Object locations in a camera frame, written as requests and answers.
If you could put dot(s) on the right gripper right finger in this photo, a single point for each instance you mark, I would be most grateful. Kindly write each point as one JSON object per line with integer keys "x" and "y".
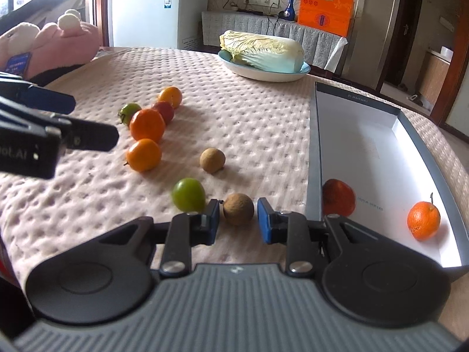
{"x": 293, "y": 230}

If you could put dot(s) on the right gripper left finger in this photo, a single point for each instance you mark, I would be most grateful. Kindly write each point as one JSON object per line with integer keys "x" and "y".
{"x": 187, "y": 230}

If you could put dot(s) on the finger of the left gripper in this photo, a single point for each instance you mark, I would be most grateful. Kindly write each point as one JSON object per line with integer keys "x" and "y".
{"x": 13, "y": 87}
{"x": 86, "y": 135}

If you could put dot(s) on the green fruit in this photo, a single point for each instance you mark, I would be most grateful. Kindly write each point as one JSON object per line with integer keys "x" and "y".
{"x": 126, "y": 113}
{"x": 188, "y": 195}

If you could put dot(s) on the brown longan fruit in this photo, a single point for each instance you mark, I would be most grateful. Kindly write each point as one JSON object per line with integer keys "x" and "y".
{"x": 238, "y": 209}
{"x": 212, "y": 160}

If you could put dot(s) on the red fruit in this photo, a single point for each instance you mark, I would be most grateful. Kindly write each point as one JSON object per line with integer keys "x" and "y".
{"x": 165, "y": 109}
{"x": 338, "y": 198}

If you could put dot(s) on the large orange mandarin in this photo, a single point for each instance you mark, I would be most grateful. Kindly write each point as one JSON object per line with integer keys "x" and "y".
{"x": 147, "y": 124}

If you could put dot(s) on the small orange kumquat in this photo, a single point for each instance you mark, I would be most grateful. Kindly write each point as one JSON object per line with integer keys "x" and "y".
{"x": 144, "y": 155}
{"x": 171, "y": 95}

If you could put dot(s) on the grey white cardboard box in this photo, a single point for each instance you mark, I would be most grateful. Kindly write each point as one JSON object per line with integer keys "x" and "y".
{"x": 373, "y": 148}

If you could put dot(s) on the stemmed mandarin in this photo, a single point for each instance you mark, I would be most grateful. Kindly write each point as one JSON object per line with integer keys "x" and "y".
{"x": 423, "y": 220}

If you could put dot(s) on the wooden kitchen cabinet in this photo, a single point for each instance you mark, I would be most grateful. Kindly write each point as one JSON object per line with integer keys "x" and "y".
{"x": 433, "y": 72}

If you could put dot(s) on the pink plush toy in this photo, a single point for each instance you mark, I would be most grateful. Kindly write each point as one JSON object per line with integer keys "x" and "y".
{"x": 41, "y": 55}

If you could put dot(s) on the red fruit on table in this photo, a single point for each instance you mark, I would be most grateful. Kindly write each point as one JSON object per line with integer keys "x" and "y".
{"x": 165, "y": 109}

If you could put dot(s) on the pink quilted table cover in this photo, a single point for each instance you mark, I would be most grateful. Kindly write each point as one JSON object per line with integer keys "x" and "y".
{"x": 263, "y": 129}

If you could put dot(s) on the white chest freezer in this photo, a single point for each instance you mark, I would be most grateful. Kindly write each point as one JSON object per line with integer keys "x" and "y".
{"x": 157, "y": 23}

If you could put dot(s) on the white blue plate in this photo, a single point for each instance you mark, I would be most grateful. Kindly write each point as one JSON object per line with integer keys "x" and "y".
{"x": 260, "y": 75}

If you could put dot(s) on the napa cabbage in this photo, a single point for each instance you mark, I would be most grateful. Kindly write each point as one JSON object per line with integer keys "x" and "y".
{"x": 264, "y": 52}

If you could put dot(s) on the cloth covered TV cabinet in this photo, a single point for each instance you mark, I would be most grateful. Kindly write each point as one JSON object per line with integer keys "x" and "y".
{"x": 322, "y": 49}

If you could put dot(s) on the blue glass bottle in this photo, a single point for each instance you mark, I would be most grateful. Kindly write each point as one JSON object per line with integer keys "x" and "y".
{"x": 289, "y": 13}

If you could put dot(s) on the orange gift bag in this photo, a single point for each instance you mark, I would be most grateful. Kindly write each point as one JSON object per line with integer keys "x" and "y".
{"x": 332, "y": 16}

